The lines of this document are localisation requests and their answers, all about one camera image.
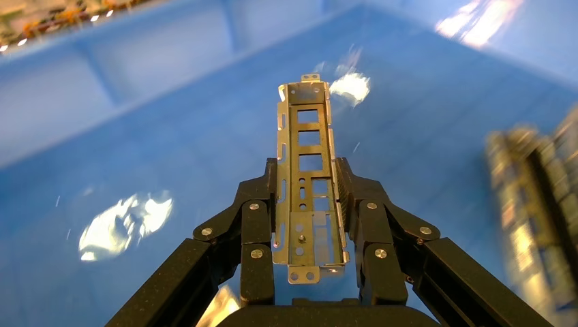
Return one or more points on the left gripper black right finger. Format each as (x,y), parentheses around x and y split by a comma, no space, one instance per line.
(397,234)

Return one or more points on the blue plastic bin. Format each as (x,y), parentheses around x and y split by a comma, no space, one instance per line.
(180,135)

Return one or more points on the grey perforated metal bracket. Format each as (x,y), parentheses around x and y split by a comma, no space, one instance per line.
(528,203)
(307,95)

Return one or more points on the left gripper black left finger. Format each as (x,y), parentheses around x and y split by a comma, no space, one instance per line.
(226,225)

